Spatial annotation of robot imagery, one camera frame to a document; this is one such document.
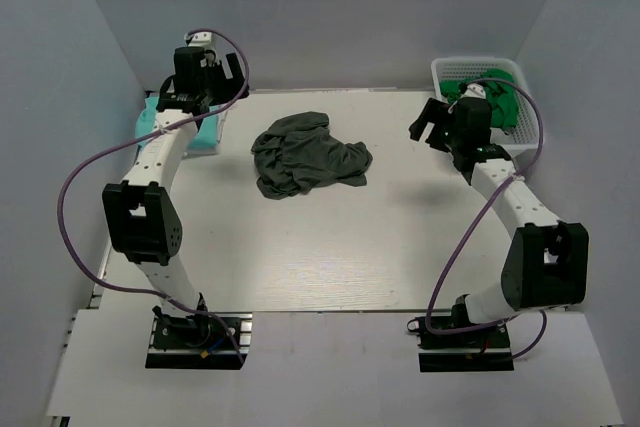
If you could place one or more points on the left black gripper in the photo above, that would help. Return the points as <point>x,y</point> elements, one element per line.
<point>218,71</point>

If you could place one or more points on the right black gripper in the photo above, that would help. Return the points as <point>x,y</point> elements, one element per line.
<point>431,114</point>

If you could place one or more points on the dark grey t shirt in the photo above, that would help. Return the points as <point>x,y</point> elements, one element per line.
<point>297,153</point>

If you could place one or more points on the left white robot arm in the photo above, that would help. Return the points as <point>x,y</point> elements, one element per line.
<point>142,221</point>

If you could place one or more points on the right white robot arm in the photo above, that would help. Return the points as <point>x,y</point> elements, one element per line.
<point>546,263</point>

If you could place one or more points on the folded teal t shirt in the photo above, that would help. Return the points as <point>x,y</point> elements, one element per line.
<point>146,120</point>

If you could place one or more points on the green t shirt in basket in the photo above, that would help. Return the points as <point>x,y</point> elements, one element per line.
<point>501,98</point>

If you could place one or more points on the white plastic basket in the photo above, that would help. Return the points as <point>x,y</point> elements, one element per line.
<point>518,140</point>

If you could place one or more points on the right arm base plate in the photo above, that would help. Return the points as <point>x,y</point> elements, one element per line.
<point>488,350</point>

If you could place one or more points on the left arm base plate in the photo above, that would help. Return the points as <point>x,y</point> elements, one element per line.
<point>202,345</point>

